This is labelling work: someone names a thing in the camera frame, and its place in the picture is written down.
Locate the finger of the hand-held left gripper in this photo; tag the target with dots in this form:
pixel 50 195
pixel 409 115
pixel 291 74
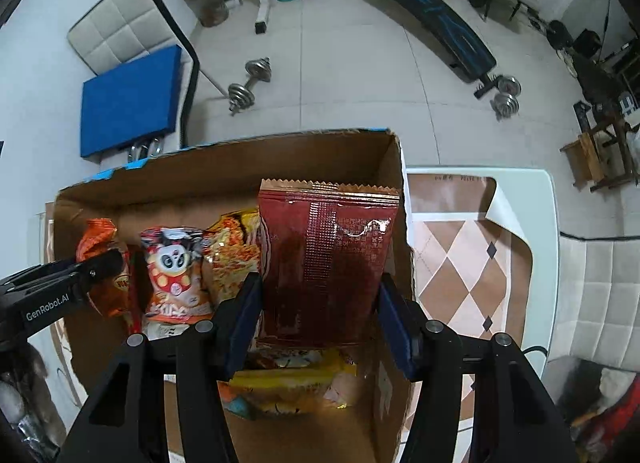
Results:
pixel 95 268

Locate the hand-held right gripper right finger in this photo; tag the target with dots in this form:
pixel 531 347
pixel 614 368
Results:
pixel 397 328

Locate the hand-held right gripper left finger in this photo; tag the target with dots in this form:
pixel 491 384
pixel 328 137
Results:
pixel 242 328

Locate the orange snack packet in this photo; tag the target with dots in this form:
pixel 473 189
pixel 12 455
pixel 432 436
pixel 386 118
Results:
pixel 100 238

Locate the large red noodle packet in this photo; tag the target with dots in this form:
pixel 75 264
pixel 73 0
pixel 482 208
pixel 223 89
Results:
pixel 290 385

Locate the yellow chips packet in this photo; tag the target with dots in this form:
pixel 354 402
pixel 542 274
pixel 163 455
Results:
pixel 232 253

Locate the red panda snack packet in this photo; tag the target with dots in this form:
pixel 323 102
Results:
pixel 172 278

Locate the dark red snack packet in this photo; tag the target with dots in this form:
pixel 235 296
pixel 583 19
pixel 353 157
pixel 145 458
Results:
pixel 325 263

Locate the cardboard box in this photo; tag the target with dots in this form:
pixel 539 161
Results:
pixel 200 178

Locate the dark fuzzy clothing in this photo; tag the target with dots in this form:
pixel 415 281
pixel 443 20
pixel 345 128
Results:
pixel 25 393

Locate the checkered table mat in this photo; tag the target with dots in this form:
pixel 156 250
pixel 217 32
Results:
pixel 460 268

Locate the blue cushion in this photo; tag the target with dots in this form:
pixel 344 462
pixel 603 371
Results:
pixel 130 103

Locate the white padded chair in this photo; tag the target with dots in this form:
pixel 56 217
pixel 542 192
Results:
pixel 117 23
pixel 600 293

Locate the red bag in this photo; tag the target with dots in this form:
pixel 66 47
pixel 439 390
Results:
pixel 620 413

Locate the chrome dumbbell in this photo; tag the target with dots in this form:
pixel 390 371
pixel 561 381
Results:
pixel 250 85
pixel 506 98

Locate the small wooden stool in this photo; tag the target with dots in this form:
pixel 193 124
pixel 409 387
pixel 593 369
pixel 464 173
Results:
pixel 582 158

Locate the brown wooden chair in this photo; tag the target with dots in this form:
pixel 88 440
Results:
pixel 612 143

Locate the clear water jug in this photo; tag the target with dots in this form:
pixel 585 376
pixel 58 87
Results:
pixel 215 5

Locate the black sit-up bench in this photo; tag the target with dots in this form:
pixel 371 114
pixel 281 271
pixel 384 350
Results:
pixel 435 18

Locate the black speaker box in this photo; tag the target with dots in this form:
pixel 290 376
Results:
pixel 587 43

